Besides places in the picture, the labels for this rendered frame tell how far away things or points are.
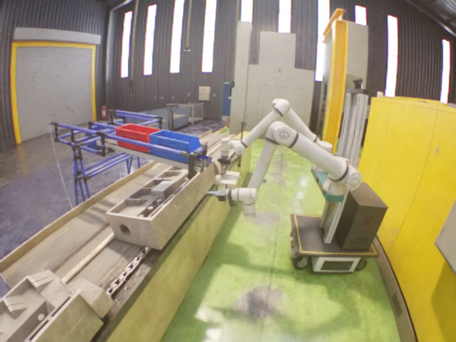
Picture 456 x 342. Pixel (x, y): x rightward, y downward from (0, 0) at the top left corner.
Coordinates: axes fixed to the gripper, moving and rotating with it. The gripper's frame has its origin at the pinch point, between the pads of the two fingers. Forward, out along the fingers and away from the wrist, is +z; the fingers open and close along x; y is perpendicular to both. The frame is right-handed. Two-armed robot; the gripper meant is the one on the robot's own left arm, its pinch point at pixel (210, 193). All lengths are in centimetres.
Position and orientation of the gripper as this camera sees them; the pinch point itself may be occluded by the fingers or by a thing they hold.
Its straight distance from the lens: 149.6
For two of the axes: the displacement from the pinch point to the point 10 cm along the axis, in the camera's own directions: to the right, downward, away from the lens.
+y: -1.1, -9.4, -3.3
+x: -2.6, 3.5, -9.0
